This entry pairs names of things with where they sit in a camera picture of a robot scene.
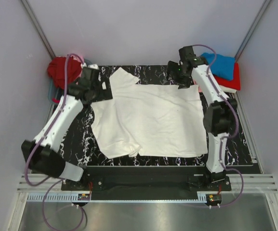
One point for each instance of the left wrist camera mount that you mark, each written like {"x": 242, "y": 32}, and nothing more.
{"x": 93, "y": 66}

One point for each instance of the folded blue t shirt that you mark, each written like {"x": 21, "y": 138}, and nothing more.
{"x": 222, "y": 67}

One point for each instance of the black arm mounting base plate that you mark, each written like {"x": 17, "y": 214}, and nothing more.
{"x": 154, "y": 193}

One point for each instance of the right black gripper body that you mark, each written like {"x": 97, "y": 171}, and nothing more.
{"x": 180, "y": 80}

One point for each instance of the white slotted cable duct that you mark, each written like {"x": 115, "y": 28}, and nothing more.
{"x": 56, "y": 197}

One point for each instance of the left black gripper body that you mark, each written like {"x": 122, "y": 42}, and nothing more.
{"x": 104, "y": 90}

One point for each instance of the dark red crumpled shirt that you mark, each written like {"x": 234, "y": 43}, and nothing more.
{"x": 56, "y": 71}

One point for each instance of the folded red t shirt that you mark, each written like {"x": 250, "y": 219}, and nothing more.
{"x": 234, "y": 81}

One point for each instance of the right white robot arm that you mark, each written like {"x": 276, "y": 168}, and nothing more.
{"x": 220, "y": 120}

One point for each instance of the folded cream t shirt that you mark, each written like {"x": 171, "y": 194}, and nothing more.
{"x": 230, "y": 88}

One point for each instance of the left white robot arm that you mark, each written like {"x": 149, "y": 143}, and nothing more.
{"x": 41, "y": 154}

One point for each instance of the blue plastic laundry basket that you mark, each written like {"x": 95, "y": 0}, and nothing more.
{"x": 52, "y": 91}

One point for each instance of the folded salmon pink t shirt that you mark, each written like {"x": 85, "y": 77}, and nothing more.
{"x": 199, "y": 88}

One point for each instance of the light pink crumpled shirt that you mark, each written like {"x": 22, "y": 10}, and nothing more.
{"x": 78, "y": 58}

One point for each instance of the magenta crumpled shirt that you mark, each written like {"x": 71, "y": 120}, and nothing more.
{"x": 55, "y": 101}

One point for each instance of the white t shirt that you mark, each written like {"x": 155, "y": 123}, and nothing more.
{"x": 149, "y": 120}

